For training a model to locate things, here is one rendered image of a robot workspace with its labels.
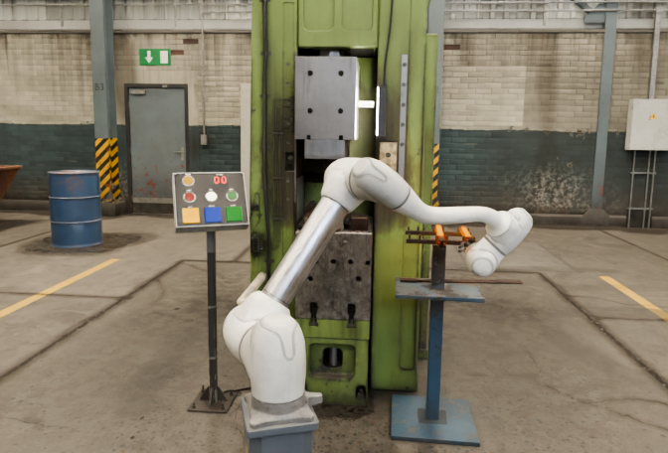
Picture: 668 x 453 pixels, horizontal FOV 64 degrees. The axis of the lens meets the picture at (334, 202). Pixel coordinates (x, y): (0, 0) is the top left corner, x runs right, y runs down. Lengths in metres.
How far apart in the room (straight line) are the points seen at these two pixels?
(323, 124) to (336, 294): 0.85
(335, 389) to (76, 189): 4.74
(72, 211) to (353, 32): 4.84
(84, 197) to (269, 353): 5.58
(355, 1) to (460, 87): 5.91
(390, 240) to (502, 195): 6.07
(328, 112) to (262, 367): 1.46
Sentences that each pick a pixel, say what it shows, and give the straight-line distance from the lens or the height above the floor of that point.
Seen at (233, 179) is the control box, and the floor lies 1.17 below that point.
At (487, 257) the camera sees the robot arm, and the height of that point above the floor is 0.97.
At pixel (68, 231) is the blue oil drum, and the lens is 6.99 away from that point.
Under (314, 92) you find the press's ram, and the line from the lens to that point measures 2.65.
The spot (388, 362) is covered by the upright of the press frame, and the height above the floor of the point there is 0.17.
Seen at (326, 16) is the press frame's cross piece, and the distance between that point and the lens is 2.85.
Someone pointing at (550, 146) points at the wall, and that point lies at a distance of 8.93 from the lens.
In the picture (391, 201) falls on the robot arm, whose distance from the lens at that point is 1.68.
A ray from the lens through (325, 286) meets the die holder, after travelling 2.69.
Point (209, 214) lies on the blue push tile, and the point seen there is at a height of 1.01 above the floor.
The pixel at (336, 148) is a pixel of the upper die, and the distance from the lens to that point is 2.64.
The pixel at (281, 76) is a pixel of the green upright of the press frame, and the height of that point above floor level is 1.68.
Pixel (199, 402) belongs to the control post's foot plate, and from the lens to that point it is 3.01.
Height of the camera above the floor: 1.40
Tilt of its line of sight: 8 degrees down
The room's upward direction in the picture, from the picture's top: 1 degrees clockwise
